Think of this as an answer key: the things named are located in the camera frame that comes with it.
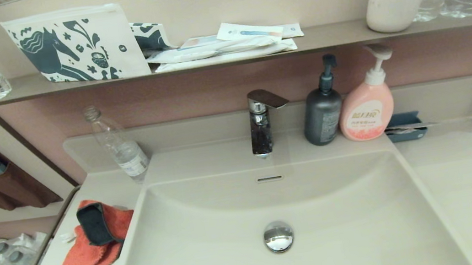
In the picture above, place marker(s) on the chrome sink faucet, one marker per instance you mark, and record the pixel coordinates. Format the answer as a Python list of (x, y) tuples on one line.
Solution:
[(260, 133)]

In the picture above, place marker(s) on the orange and grey cleaning cloth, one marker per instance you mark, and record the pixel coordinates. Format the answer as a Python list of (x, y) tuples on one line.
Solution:
[(83, 258)]

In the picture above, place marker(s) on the white ceramic sink basin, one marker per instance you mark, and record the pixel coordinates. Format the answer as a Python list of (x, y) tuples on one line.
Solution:
[(346, 228)]

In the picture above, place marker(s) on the flat white plastic packet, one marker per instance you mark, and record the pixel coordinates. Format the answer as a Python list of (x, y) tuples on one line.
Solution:
[(252, 51)]

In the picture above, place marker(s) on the long white plastic packet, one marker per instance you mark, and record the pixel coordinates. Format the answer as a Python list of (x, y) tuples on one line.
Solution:
[(206, 51)]

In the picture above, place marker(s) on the dark grey pump bottle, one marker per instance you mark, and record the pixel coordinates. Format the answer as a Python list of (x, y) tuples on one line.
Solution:
[(321, 116)]

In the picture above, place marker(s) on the pale blue packet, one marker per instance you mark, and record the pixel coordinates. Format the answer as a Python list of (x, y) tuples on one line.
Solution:
[(200, 41)]

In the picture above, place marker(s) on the white packet with blue stripe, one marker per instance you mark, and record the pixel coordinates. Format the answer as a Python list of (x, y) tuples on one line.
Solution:
[(245, 32)]

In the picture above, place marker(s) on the chrome drain stopper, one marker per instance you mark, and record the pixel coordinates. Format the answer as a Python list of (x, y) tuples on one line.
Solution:
[(278, 236)]

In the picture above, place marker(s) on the empty clear plastic bottle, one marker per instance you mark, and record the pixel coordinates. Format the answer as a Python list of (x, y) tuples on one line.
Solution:
[(126, 155)]

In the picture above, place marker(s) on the small white logo sachet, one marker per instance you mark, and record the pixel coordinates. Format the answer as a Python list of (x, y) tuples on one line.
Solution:
[(293, 29)]

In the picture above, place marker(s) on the small horse print pouch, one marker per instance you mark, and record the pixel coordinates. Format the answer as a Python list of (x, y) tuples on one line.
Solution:
[(148, 36)]

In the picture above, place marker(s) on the pink pump soap bottle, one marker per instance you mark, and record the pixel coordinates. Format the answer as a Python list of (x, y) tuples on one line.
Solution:
[(365, 114)]

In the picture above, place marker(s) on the blue plastic holder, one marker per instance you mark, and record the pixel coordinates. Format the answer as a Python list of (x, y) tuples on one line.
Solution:
[(403, 120)]

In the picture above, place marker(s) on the large horse print pouch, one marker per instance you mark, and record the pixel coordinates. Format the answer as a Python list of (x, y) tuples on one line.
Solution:
[(67, 50)]

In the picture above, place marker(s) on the grey wall shelf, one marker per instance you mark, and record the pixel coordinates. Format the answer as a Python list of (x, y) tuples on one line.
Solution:
[(333, 35)]

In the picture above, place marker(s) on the brown fabric wall pocket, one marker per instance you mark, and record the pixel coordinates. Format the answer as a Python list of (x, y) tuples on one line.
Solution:
[(18, 191)]

